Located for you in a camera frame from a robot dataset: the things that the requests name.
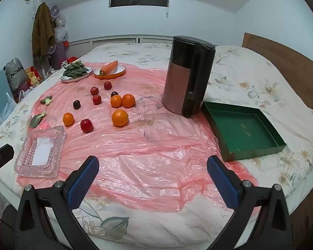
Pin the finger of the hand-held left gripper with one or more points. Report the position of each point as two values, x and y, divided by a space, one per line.
2 153

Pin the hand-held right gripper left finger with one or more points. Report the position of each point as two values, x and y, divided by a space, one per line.
83 185

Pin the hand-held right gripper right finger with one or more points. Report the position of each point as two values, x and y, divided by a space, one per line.
223 185

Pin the green box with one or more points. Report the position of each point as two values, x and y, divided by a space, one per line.
245 132

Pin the large red apple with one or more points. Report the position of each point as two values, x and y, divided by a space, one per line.
86 125

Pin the orange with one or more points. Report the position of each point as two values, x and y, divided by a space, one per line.
68 119
128 100
116 101
120 117

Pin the dark plum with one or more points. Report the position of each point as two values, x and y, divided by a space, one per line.
114 93
77 104

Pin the small red apple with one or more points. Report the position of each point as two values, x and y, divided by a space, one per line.
96 99
94 90
107 85

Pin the clear glass tray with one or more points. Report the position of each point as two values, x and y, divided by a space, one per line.
26 166

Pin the white plastic bag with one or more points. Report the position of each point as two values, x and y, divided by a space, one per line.
4 109

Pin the bok choy piece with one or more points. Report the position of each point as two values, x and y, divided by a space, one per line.
46 100
37 119

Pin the dark cloth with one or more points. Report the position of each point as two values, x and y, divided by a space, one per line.
5 226

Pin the pink plastic sheet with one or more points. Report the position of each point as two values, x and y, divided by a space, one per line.
151 151

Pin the grey bag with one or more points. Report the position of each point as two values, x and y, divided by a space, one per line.
15 74

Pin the yellow and red boxes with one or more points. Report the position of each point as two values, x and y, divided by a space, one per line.
32 78

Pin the white oval plate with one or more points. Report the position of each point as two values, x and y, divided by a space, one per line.
67 79

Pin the black and copper juicer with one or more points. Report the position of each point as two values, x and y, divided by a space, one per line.
182 83

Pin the pile of green leaves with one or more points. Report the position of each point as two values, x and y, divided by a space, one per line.
75 70

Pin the purple bin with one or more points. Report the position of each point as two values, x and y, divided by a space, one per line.
60 56

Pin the red packet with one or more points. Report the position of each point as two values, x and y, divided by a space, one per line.
71 59

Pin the orange oval dish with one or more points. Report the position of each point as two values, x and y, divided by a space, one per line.
117 71

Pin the carrot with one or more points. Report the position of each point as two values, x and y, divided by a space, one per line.
108 67

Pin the brown coat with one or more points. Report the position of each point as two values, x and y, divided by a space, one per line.
43 28

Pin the clear plastic bags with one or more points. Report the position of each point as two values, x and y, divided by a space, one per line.
60 28

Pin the small white fan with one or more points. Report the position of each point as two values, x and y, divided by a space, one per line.
55 10

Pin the small white wall fitting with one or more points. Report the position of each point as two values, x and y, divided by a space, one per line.
168 12

